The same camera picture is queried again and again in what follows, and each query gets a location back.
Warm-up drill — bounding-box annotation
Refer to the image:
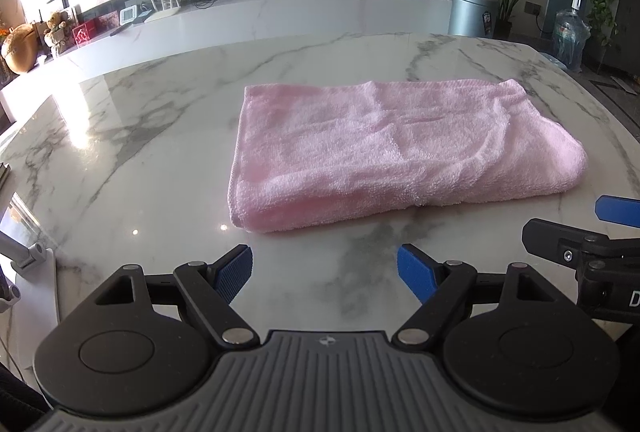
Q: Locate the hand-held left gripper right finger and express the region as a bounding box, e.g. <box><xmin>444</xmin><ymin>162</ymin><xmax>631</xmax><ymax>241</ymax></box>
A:
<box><xmin>391</xmin><ymin>243</ymin><xmax>557</xmax><ymax>350</ymax></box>

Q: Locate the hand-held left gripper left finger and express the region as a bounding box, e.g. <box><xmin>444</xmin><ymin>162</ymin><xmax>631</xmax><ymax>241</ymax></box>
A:
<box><xmin>94</xmin><ymin>243</ymin><xmax>262</xmax><ymax>350</ymax></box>

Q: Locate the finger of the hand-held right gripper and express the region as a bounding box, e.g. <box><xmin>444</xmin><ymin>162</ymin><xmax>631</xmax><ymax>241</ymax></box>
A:
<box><xmin>594</xmin><ymin>195</ymin><xmax>640</xmax><ymax>225</ymax></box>
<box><xmin>521</xmin><ymin>218</ymin><xmax>640</xmax><ymax>265</ymax></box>

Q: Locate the pink striped towel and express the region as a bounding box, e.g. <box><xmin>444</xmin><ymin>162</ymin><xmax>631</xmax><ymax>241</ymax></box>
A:
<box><xmin>227</xmin><ymin>79</ymin><xmax>588</xmax><ymax>233</ymax></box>

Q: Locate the blue water bottle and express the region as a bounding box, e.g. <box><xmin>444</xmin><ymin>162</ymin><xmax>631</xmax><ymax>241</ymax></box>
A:
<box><xmin>551</xmin><ymin>0</ymin><xmax>594</xmax><ymax>72</ymax></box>

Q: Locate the dark cabinet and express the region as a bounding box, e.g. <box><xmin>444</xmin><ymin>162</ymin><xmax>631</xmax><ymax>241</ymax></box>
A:
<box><xmin>612</xmin><ymin>0</ymin><xmax>640</xmax><ymax>77</ymax></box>

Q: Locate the white flat panel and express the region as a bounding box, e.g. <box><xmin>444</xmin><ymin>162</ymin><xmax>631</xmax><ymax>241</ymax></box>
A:
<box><xmin>15</xmin><ymin>256</ymin><xmax>63</xmax><ymax>363</ymax></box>

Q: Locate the grey cylindrical trash can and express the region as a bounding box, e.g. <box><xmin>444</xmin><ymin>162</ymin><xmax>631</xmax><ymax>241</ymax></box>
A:
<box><xmin>446</xmin><ymin>0</ymin><xmax>499</xmax><ymax>38</ymax></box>

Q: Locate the white marble media console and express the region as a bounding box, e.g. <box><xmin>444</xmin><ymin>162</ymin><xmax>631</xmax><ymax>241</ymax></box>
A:
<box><xmin>0</xmin><ymin>0</ymin><xmax>481</xmax><ymax>113</ymax></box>

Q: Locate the white router with antennas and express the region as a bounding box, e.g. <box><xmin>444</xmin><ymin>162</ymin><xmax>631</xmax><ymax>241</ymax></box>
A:
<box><xmin>146</xmin><ymin>0</ymin><xmax>183</xmax><ymax>21</ymax></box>

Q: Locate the red gift box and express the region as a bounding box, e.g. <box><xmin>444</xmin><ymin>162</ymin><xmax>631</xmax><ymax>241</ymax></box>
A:
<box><xmin>73</xmin><ymin>19</ymin><xmax>97</xmax><ymax>47</ymax></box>

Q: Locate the brown teddy bear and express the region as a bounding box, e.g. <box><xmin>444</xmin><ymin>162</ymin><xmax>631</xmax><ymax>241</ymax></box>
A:
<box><xmin>43</xmin><ymin>10</ymin><xmax>72</xmax><ymax>58</ymax></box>

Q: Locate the brown round gourd ornament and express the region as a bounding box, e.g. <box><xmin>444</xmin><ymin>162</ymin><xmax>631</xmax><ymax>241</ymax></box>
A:
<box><xmin>0</xmin><ymin>22</ymin><xmax>40</xmax><ymax>75</ymax></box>

